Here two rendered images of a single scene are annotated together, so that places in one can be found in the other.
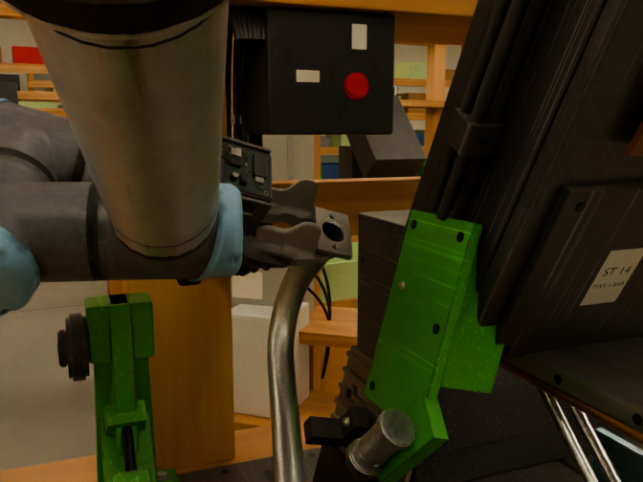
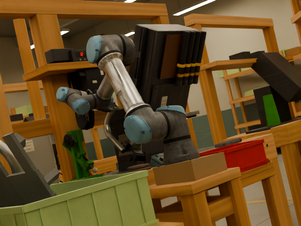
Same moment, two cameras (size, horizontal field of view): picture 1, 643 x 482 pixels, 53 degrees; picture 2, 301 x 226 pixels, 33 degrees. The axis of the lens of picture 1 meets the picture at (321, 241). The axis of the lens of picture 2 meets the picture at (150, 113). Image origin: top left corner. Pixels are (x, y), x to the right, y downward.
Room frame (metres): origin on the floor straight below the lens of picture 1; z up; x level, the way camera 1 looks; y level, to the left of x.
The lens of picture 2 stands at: (-1.93, 0.98, 1.06)
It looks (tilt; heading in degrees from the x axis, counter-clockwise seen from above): 2 degrees up; 335
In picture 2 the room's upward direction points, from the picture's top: 13 degrees counter-clockwise
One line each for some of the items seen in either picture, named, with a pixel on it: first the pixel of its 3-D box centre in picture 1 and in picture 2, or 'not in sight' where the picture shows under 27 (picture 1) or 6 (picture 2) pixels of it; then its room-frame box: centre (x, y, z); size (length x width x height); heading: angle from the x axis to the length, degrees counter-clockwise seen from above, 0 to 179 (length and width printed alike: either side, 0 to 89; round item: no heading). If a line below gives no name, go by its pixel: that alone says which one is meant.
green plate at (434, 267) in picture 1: (445, 314); not in sight; (0.64, -0.13, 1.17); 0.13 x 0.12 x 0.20; 111
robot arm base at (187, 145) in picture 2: not in sight; (179, 149); (-0.04, 0.02, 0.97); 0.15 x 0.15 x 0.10
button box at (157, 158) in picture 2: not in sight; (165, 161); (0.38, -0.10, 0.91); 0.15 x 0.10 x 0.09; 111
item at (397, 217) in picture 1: (476, 332); (140, 134); (0.89, -0.22, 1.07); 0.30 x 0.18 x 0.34; 111
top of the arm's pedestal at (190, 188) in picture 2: not in sight; (187, 183); (-0.05, 0.02, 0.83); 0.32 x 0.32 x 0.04; 22
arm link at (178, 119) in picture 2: not in sight; (171, 122); (-0.04, 0.03, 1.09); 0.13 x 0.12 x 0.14; 100
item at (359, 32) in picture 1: (317, 76); (92, 82); (0.88, 0.01, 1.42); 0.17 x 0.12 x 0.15; 111
